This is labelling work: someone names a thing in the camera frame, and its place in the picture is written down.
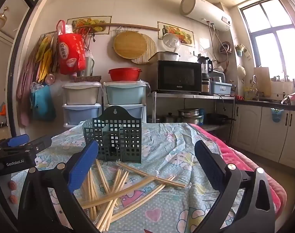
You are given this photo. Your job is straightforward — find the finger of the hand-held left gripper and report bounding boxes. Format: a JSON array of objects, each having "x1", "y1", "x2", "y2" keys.
[
  {"x1": 28, "y1": 136, "x2": 53, "y2": 157},
  {"x1": 0, "y1": 134, "x2": 29, "y2": 151}
]

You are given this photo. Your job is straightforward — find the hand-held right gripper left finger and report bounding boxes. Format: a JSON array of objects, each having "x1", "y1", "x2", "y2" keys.
[{"x1": 18, "y1": 139, "x2": 100, "y2": 233}]

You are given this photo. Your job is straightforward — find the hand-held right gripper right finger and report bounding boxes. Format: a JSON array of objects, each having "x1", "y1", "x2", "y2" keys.
[{"x1": 193, "y1": 139, "x2": 276, "y2": 233}]

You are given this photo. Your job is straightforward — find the bunch of wooden chopsticks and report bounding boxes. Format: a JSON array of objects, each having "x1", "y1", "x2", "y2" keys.
[{"x1": 81, "y1": 159, "x2": 187, "y2": 232}]

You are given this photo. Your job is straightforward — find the green plastic utensil holder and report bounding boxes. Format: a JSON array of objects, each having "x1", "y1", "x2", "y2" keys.
[{"x1": 83, "y1": 105, "x2": 142, "y2": 163}]

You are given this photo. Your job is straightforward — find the person's left hand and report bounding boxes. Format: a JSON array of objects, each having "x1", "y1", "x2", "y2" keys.
[{"x1": 8, "y1": 181, "x2": 18, "y2": 204}]

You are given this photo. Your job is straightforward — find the pink blanket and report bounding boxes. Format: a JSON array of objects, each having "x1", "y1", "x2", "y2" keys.
[{"x1": 190, "y1": 124, "x2": 287, "y2": 226}]

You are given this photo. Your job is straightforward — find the blue hanging bag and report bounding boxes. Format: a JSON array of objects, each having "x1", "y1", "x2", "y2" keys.
[{"x1": 31, "y1": 85, "x2": 57, "y2": 122}]

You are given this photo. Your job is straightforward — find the cartoon printed blue blanket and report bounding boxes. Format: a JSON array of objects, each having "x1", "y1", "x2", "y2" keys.
[{"x1": 10, "y1": 121, "x2": 245, "y2": 233}]

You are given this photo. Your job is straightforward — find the black frying pan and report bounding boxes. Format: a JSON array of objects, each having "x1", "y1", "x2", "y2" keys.
[{"x1": 207, "y1": 113, "x2": 235, "y2": 124}]

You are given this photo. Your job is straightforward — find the blue storage bin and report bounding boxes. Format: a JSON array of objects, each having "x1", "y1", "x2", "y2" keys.
[
  {"x1": 104, "y1": 104, "x2": 145, "y2": 124},
  {"x1": 62, "y1": 103, "x2": 102, "y2": 125}
]

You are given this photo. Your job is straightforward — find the pink hanging cloth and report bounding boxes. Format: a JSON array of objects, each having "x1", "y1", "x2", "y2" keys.
[{"x1": 16, "y1": 53, "x2": 39, "y2": 127}]

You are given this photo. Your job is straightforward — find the stacked steel pots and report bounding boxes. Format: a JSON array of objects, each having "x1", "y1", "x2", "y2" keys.
[{"x1": 178, "y1": 108, "x2": 203, "y2": 125}]

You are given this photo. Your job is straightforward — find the white kitchen cabinets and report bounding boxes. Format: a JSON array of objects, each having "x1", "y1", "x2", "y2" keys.
[{"x1": 231, "y1": 102, "x2": 295, "y2": 173}]

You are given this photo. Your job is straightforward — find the small steel pot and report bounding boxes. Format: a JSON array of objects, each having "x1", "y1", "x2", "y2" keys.
[{"x1": 162, "y1": 112, "x2": 178, "y2": 123}]

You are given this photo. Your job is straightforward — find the white storage bin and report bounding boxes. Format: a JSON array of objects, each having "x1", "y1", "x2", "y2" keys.
[{"x1": 62, "y1": 82, "x2": 102, "y2": 105}]

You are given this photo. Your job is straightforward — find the metal shelf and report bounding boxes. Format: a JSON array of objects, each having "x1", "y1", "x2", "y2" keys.
[{"x1": 147, "y1": 92, "x2": 236, "y2": 131}]

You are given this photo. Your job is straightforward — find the blue dish box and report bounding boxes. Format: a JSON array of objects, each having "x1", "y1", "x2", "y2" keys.
[{"x1": 210, "y1": 81, "x2": 233, "y2": 96}]

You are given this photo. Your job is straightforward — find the wicker basket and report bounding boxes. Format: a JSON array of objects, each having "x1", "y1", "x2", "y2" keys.
[{"x1": 73, "y1": 76, "x2": 102, "y2": 83}]

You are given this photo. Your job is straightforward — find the light teal storage bin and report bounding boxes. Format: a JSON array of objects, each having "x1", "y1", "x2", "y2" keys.
[{"x1": 103, "y1": 81, "x2": 147, "y2": 105}]

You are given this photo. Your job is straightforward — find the blue hanging pouch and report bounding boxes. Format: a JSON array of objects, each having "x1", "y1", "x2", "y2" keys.
[{"x1": 271, "y1": 108, "x2": 282, "y2": 122}]

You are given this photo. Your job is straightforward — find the yellow hanging bags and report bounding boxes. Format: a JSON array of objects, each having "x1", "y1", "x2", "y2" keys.
[{"x1": 36, "y1": 35, "x2": 59, "y2": 82}]

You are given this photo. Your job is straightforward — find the metal faucet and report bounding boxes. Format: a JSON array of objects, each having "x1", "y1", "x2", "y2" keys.
[{"x1": 252, "y1": 75, "x2": 259, "y2": 101}]

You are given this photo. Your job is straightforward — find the black microwave oven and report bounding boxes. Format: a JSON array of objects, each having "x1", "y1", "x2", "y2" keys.
[{"x1": 157, "y1": 60, "x2": 202, "y2": 94}]

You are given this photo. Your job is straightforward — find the red shopping bag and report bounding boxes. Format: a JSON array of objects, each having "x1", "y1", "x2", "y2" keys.
[{"x1": 56, "y1": 20, "x2": 87, "y2": 76}]

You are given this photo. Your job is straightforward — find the black blender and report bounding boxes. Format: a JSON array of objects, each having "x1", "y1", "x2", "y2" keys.
[{"x1": 197, "y1": 55, "x2": 214, "y2": 95}]

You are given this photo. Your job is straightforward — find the red colander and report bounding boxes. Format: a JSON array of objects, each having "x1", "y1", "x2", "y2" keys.
[{"x1": 108, "y1": 68, "x2": 142, "y2": 82}]

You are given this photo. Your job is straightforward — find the wooden cutting board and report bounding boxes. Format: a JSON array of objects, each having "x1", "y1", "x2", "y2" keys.
[{"x1": 253, "y1": 67, "x2": 271, "y2": 97}]

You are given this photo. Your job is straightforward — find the pink bag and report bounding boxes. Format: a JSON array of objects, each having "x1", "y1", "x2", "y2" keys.
[{"x1": 281, "y1": 92, "x2": 295, "y2": 106}]

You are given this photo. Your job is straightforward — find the metal container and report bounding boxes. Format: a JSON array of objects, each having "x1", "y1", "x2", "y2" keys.
[{"x1": 157, "y1": 51, "x2": 180, "y2": 62}]

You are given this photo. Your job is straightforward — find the round ribbed mat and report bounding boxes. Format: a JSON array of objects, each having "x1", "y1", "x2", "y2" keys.
[{"x1": 130, "y1": 33, "x2": 157, "y2": 65}]

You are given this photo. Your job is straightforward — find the glass pot lid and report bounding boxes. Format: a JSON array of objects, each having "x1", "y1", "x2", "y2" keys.
[{"x1": 162, "y1": 33, "x2": 181, "y2": 52}]

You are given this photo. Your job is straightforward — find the round bamboo board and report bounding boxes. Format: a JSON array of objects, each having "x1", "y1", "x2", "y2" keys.
[{"x1": 113, "y1": 31, "x2": 148, "y2": 59}]

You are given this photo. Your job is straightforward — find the window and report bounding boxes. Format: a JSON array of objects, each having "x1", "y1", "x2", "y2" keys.
[{"x1": 237, "y1": 0, "x2": 295, "y2": 78}]

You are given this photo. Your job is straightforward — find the long wooden rod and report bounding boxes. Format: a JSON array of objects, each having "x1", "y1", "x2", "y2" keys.
[{"x1": 93, "y1": 23, "x2": 161, "y2": 32}]

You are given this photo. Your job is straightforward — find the white water heater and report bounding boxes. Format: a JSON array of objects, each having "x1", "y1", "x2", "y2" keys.
[{"x1": 181, "y1": 0, "x2": 233, "y2": 31}]

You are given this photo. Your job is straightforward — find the coiled hose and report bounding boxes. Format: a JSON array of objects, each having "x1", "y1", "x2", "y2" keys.
[{"x1": 219, "y1": 41, "x2": 233, "y2": 54}]

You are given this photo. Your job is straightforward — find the green wall holder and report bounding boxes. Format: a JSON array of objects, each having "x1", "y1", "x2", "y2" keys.
[{"x1": 236, "y1": 44, "x2": 251, "y2": 59}]

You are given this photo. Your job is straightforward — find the fruit wall picture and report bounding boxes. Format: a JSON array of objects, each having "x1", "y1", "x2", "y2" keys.
[
  {"x1": 157, "y1": 21, "x2": 195, "y2": 48},
  {"x1": 66, "y1": 16, "x2": 112, "y2": 33}
]

